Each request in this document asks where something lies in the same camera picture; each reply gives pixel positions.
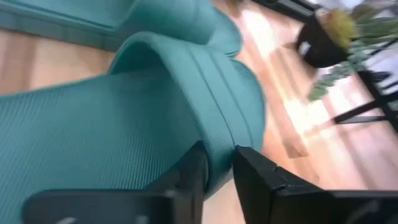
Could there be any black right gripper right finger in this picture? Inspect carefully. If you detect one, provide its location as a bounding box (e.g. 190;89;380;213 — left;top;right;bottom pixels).
232;145;398;224

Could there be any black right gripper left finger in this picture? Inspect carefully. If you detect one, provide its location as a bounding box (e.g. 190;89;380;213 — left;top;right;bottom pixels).
23;140;209;224

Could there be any succulent plant in black pot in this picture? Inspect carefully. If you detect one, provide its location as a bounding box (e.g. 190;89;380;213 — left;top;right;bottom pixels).
295;0;398;102

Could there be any wooden shelf with black frame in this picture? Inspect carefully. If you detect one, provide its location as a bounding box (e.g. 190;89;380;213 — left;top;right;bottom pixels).
332;40;398;134

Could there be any teal rubber slide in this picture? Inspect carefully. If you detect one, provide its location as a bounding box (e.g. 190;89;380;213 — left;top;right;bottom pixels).
0;30;267;224
0;0;243;58

